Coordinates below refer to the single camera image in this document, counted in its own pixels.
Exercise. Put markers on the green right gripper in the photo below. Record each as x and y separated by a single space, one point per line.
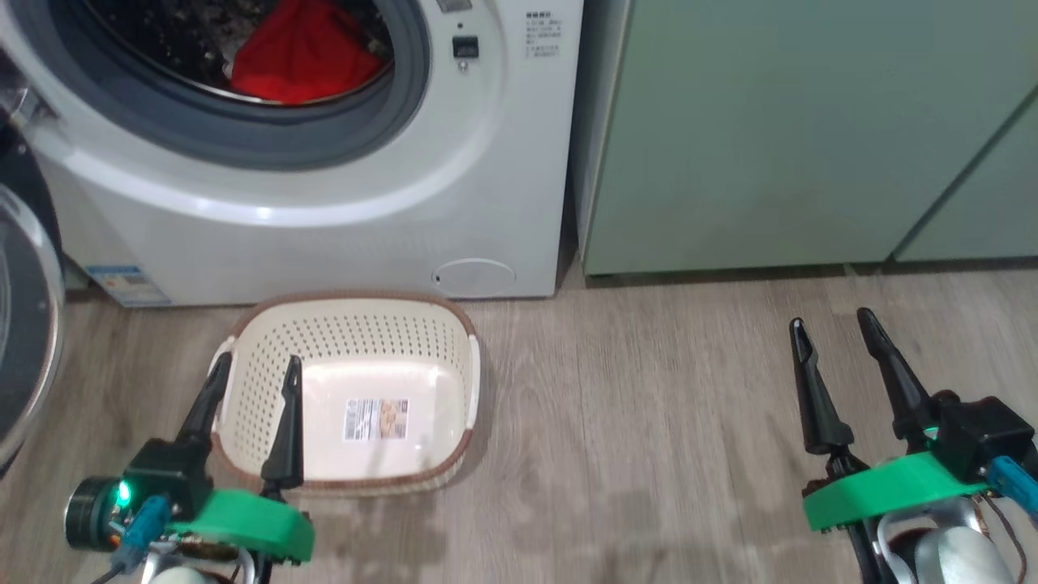
884 495

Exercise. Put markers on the cream perforated laundry basket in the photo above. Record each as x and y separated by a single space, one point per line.
357 341

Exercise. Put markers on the pale green base cabinet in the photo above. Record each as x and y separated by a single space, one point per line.
770 146
989 211

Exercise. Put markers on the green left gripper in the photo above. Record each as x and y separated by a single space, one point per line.
243 523

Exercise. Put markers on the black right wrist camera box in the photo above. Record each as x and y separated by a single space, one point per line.
985 434

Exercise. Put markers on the printed basket bottom sticker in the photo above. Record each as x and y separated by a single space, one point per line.
375 419

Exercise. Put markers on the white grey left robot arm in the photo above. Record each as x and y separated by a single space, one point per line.
182 577

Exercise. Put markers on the blue energy label sticker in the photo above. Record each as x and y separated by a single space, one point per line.
130 285

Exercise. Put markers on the grey glass washing machine door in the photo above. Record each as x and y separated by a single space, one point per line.
24 324

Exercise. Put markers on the white front-load washing machine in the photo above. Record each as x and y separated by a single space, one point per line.
324 227

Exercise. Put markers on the red white-striped garment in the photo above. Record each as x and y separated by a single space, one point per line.
300 49

